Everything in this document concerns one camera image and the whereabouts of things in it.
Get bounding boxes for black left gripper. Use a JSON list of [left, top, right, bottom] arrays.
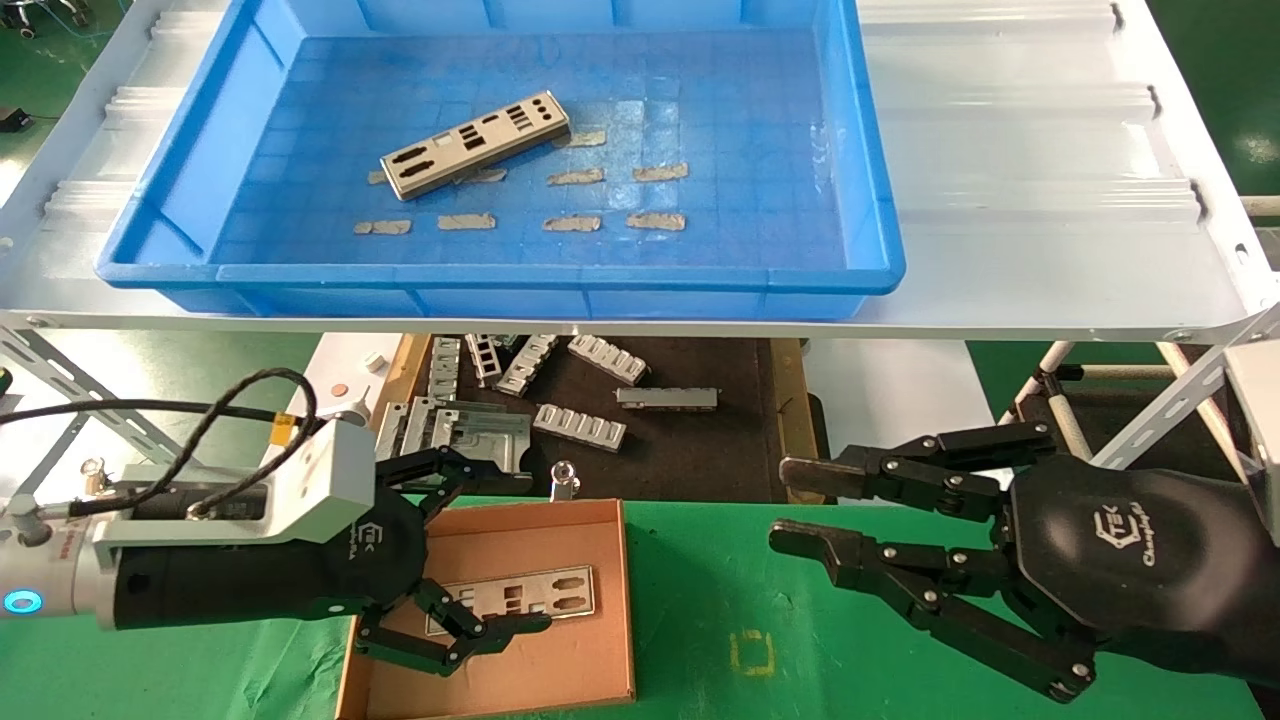
[[110, 445, 553, 678]]

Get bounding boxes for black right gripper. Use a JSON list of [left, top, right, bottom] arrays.
[[768, 420, 1280, 703]]

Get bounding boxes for silver perforated shield plate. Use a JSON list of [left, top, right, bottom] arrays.
[[425, 566, 598, 637], [380, 90, 572, 201]]

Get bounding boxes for shallow cardboard box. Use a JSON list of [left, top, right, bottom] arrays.
[[335, 497, 638, 720]]

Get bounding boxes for blue plastic tray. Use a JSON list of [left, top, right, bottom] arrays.
[[97, 0, 907, 321]]

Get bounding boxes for large grey stamped metal plate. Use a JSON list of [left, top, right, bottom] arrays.
[[425, 400, 534, 491]]

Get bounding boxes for white pipe fitting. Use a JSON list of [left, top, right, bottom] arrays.
[[318, 388, 373, 427]]

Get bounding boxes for green table mat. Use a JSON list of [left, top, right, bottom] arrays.
[[0, 485, 1280, 720]]

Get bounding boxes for black pad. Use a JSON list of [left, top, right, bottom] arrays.
[[400, 337, 801, 501]]

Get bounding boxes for grey closed metal bar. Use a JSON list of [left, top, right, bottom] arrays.
[[615, 386, 720, 412]]

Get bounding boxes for white perforated metal brace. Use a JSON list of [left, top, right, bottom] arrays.
[[0, 325, 191, 471], [0, 412, 89, 513], [1090, 300, 1280, 471]]

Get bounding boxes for white slanted metal bar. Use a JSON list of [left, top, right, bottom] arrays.
[[1160, 342, 1249, 481]]

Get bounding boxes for white metal shelf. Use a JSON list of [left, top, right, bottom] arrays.
[[0, 0, 1280, 346]]

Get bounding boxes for black wheeled chair base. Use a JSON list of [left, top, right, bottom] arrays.
[[0, 0, 96, 41]]

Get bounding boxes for grey metal rail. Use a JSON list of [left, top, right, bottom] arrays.
[[398, 397, 443, 457], [374, 400, 411, 463]]

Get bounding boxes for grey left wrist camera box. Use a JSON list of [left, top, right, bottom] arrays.
[[95, 415, 379, 549]]

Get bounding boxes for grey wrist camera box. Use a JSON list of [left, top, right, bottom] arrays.
[[1222, 340, 1280, 547], [95, 415, 379, 549]]

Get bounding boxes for grey slotted metal bracket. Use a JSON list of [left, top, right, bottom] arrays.
[[427, 337, 463, 403], [567, 334, 651, 386], [532, 403, 628, 453], [465, 334, 504, 389], [495, 334, 561, 398]]

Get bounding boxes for white pipe frame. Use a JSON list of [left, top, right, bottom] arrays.
[[998, 340, 1176, 463]]

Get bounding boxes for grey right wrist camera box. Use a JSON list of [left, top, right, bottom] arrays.
[[1222, 340, 1280, 547]]

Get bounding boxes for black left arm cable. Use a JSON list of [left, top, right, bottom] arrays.
[[0, 368, 319, 521]]

